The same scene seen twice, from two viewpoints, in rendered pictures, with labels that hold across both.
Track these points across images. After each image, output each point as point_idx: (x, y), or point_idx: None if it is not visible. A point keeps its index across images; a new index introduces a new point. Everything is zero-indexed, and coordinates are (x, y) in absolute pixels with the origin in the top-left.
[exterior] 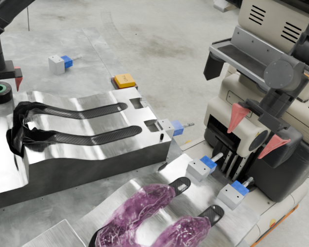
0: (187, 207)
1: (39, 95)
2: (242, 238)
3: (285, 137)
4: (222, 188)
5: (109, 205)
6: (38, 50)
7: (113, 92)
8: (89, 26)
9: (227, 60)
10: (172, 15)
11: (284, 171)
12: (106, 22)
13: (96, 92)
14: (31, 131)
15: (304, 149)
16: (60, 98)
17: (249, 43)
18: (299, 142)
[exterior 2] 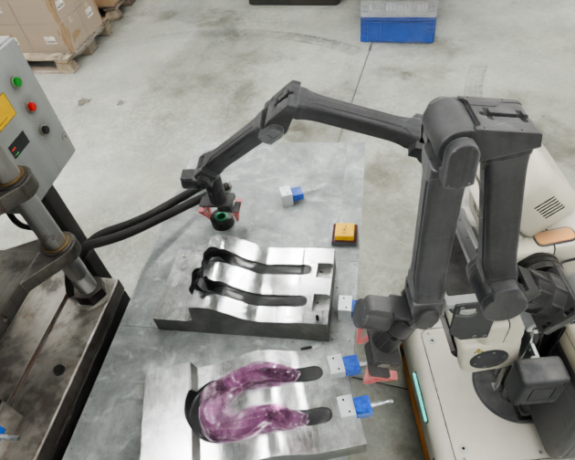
0: (297, 397)
1: (232, 241)
2: (334, 453)
3: (372, 375)
4: (340, 396)
5: (231, 364)
6: (284, 171)
7: (307, 250)
8: (440, 91)
9: None
10: None
11: (558, 417)
12: (471, 86)
13: (310, 237)
14: (203, 277)
15: None
16: (252, 246)
17: (465, 237)
18: None
